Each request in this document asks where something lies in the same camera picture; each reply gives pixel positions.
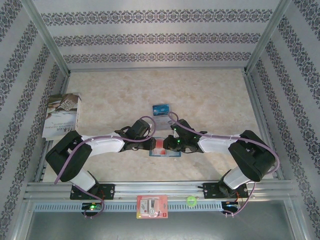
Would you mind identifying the white book with photo cover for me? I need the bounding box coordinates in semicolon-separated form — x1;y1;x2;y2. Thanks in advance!
41;92;83;141

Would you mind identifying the aluminium frame corner post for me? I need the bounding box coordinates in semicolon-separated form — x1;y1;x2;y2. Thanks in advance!
243;0;292;76
21;0;72;76

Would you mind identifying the blue leather card holder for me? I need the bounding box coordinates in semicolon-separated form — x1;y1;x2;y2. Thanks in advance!
148;136;183;158

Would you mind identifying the small circuit board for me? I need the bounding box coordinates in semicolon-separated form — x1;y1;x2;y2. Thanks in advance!
81;202;104;212
224;201;243;210

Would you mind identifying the purple cable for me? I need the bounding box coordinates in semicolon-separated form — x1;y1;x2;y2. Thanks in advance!
53;115;157;220
167;111;280;218

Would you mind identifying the red and white credit card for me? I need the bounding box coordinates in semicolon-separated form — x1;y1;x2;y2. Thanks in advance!
154;138;166;156

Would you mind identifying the blue credit card with logo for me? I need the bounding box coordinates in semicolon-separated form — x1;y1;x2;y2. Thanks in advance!
152;103;172;117

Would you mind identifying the aluminium side rail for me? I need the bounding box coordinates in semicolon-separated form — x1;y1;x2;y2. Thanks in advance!
34;73;72;182
243;72;286;181

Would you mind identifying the slotted grey cable tray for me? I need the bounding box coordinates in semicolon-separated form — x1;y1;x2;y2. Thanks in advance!
33;201;224;213

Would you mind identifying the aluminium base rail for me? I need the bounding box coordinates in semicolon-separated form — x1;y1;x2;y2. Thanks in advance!
24;180;295;201

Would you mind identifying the red blister pack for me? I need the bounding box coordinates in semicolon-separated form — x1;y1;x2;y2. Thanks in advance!
136;194;169;220

